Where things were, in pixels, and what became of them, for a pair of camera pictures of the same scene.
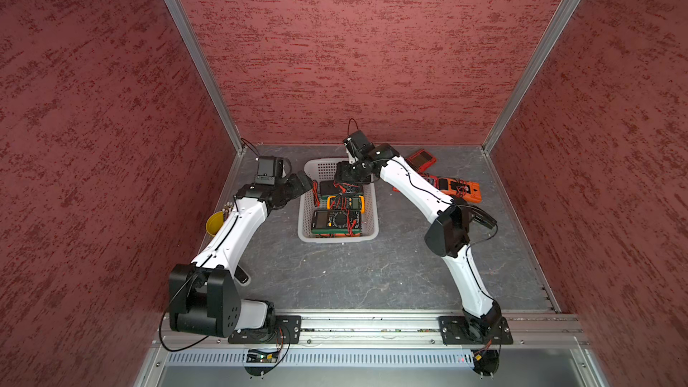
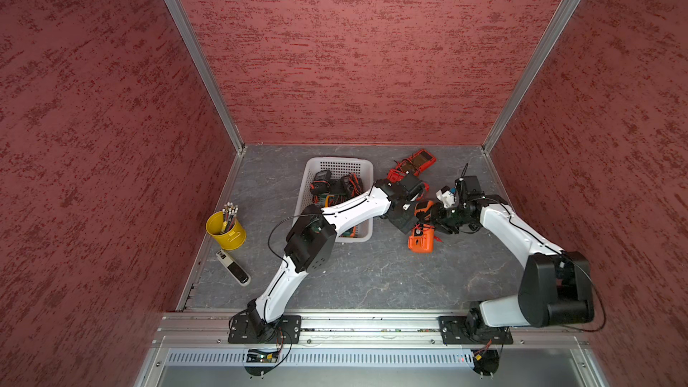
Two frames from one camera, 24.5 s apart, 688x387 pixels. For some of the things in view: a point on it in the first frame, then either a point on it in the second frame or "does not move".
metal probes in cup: (227, 207) does not move
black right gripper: (344, 173) → (437, 219)
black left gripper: (297, 189) → (400, 221)
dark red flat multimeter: (421, 160) does not move
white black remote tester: (241, 276) does not move
